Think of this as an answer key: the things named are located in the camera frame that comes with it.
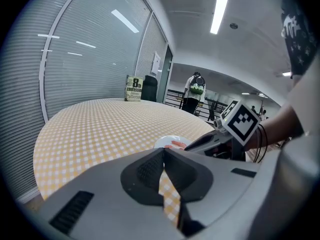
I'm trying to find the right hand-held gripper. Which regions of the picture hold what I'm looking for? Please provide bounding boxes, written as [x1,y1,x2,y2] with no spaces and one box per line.
[184,99,262,163]

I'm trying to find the white small plate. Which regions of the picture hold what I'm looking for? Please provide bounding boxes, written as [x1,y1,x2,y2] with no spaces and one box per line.
[153,135,194,150]

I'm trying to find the black metal railing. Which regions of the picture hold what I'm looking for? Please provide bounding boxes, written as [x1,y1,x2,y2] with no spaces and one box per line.
[164,88,229,123]

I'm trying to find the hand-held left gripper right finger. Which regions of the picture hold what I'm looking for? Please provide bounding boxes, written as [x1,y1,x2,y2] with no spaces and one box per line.
[163,147,262,240]

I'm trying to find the long ceiling light panel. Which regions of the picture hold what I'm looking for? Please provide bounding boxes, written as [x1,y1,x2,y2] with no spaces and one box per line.
[209,0,229,36]

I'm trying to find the green and black backpack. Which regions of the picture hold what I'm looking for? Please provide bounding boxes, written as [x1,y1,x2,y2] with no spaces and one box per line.
[189,75,207,95]

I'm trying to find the black office chair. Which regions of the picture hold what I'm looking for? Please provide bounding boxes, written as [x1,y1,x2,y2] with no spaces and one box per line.
[140,74,159,103]

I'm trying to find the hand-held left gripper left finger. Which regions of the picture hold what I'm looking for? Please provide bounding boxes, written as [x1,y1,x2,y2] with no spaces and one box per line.
[36,147,187,240]

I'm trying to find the table with yellow checkered cloth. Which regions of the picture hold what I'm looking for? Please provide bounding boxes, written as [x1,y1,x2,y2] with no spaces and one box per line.
[32,97,216,229]

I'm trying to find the person's right forearm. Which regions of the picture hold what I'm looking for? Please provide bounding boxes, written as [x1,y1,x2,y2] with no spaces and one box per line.
[243,100,305,155]

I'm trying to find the person's white and black shirt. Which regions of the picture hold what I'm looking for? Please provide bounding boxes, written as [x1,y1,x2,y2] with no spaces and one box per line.
[280,0,320,140]

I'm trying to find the frosted glass door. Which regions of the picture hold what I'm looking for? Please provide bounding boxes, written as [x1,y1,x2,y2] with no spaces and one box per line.
[156,44,174,104]

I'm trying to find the white paper notice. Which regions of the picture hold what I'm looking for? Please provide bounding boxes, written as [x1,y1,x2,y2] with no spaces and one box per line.
[150,51,162,76]

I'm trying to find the black wrist cords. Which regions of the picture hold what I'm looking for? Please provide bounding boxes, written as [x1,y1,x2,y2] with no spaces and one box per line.
[252,123,269,164]

